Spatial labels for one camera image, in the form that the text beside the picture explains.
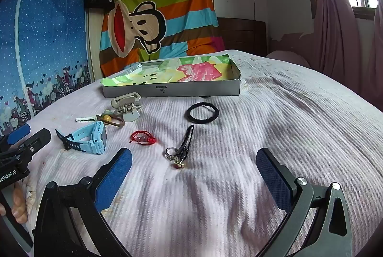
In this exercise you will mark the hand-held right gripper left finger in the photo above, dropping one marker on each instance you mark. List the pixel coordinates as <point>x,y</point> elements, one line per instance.
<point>116,179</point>

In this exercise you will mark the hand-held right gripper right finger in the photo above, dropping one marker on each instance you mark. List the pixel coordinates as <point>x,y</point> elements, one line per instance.
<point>273,182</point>

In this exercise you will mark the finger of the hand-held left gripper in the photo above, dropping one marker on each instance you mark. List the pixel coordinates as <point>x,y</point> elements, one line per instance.
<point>18,133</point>
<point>39,138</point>

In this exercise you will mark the light blue smartwatch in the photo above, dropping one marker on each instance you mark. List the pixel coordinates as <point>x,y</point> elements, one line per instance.
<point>97,137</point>

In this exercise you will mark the white hair pin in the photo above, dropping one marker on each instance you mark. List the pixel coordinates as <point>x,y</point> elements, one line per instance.
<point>85,118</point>

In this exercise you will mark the black hair clip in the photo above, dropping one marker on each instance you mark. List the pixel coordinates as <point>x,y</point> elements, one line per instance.
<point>187,140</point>

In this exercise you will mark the grey shallow cardboard box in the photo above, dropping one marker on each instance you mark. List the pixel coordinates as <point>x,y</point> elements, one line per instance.
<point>194,90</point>

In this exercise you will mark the person's left hand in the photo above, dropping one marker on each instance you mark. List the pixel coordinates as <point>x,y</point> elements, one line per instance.
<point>19,203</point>

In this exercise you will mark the small red bead charm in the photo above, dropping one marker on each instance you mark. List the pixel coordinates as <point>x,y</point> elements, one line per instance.
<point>178,166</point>

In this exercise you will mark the beige hair claw clip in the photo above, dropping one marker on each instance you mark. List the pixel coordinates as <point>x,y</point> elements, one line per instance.
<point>128,114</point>

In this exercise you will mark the blue dotted fabric wardrobe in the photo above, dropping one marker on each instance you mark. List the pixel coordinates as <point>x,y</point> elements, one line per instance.
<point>51,35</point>

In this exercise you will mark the dark wooden nightstand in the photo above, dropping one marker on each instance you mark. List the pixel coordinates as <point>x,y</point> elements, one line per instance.
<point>242,35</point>

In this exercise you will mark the pink curtain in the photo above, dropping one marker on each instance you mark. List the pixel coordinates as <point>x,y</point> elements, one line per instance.
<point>335,35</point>

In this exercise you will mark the striped monkey cartoon pillow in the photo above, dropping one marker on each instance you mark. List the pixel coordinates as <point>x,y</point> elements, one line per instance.
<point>179,5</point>

